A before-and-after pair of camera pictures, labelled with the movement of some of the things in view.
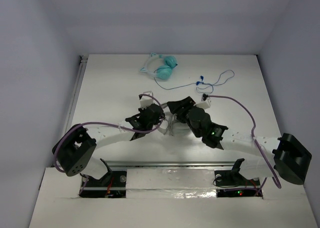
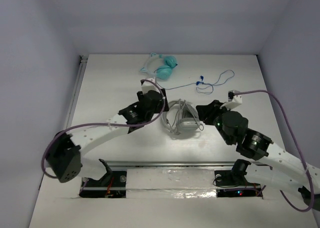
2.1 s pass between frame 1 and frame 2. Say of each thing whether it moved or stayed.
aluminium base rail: stayed
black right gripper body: moved
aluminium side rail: stayed
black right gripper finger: moved
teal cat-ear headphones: stayed
